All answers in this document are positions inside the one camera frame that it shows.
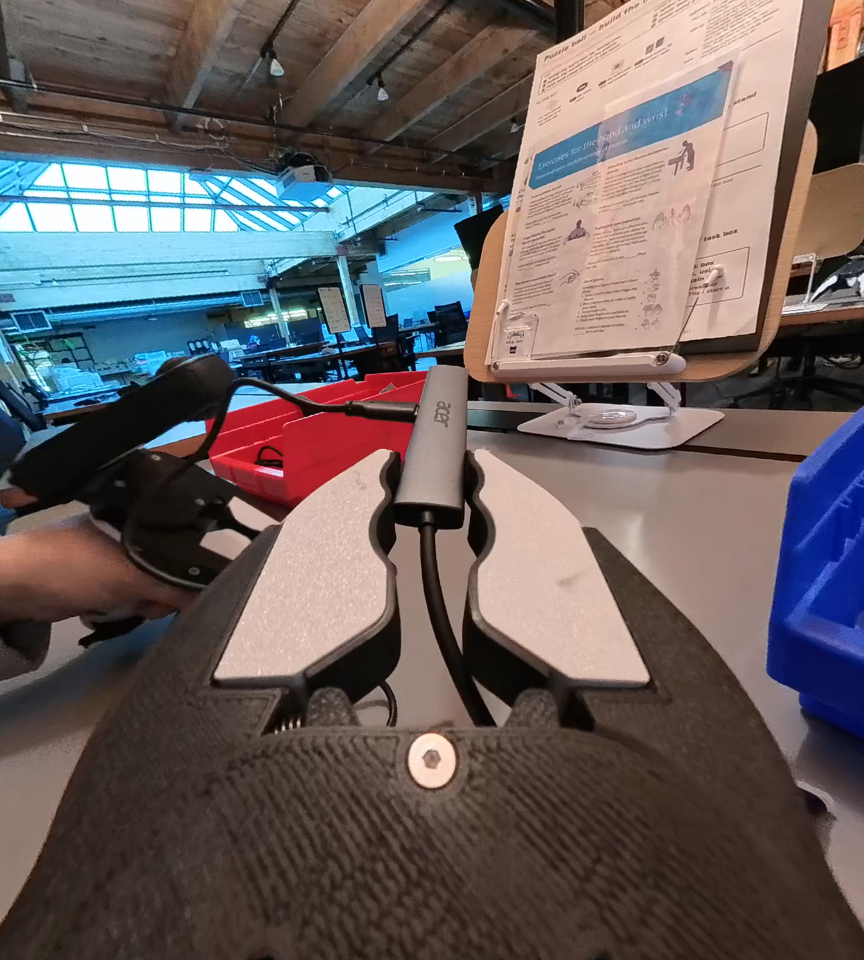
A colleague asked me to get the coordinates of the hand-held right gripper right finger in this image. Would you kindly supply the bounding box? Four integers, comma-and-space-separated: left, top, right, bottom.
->
462, 448, 654, 695

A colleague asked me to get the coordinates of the person's left hand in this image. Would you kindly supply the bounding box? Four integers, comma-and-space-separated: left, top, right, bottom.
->
0, 516, 202, 631

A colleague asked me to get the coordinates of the red plastic bin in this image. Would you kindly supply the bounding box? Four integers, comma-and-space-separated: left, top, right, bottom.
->
207, 371, 429, 507

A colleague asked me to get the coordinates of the black USB-C cable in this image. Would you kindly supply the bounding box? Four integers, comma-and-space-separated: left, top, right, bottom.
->
228, 377, 420, 421

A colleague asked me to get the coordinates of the black monitor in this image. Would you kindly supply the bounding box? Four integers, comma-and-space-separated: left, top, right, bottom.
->
454, 204, 506, 264

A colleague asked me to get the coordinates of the grey desk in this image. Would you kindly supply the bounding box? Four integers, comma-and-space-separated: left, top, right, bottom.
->
0, 401, 864, 960

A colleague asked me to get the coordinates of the black office chair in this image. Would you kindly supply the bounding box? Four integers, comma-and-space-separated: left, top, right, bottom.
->
434, 300, 471, 348

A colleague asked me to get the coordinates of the wooden document stand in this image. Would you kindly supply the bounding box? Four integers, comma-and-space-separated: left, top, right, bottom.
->
464, 120, 864, 451

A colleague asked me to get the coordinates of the white instruction board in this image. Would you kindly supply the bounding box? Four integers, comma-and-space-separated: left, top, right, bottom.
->
503, 0, 834, 354

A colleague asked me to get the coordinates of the blue header exercise sheet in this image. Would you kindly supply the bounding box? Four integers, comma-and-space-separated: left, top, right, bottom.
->
510, 52, 741, 357

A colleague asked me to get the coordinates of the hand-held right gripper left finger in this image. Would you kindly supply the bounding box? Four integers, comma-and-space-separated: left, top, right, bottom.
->
210, 448, 403, 695

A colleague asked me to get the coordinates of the blue plastic bin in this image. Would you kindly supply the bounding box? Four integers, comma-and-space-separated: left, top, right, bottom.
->
767, 390, 864, 762

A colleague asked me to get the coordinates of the black hub cable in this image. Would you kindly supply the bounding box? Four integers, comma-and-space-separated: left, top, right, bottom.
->
418, 523, 497, 729

